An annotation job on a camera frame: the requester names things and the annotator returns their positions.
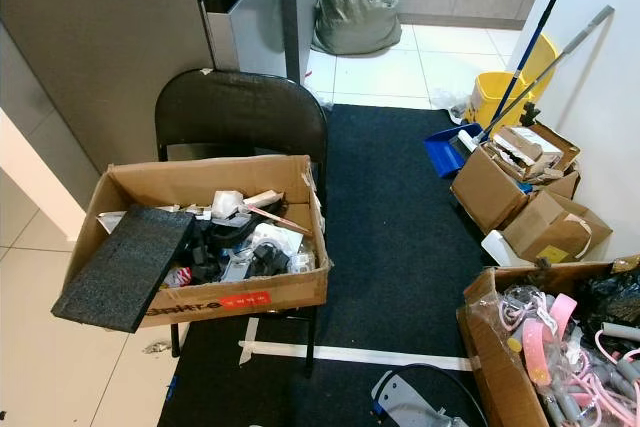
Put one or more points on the black foam pad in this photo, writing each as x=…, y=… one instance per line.
x=125, y=269

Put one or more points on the white tape strip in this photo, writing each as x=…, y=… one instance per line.
x=390, y=357

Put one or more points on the brown cardboard box red label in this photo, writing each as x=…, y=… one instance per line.
x=290, y=282

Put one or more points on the grey-green rubbish bag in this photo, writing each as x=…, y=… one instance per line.
x=355, y=12

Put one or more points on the open cardboard box with packaging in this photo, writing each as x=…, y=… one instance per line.
x=480, y=192

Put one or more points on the large cardboard box pink parts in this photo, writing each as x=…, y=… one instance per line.
x=490, y=367

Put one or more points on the black plastic rubbish bag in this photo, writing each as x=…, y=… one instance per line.
x=615, y=297

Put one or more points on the yellow mop bucket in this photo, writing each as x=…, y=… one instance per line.
x=490, y=97

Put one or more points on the grey refrigerator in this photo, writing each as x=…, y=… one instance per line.
x=255, y=17

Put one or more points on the pink plastic part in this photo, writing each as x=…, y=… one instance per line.
x=538, y=352

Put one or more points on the small closed cardboard box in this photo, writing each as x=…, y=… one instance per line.
x=555, y=227

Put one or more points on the black folding chair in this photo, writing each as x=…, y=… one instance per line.
x=240, y=112

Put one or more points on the dark blue carpet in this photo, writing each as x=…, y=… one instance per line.
x=390, y=267

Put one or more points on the blue dustpan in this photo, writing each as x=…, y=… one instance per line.
x=445, y=150

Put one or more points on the white plastic tray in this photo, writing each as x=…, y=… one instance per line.
x=498, y=249

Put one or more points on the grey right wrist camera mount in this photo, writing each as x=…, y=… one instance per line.
x=400, y=402

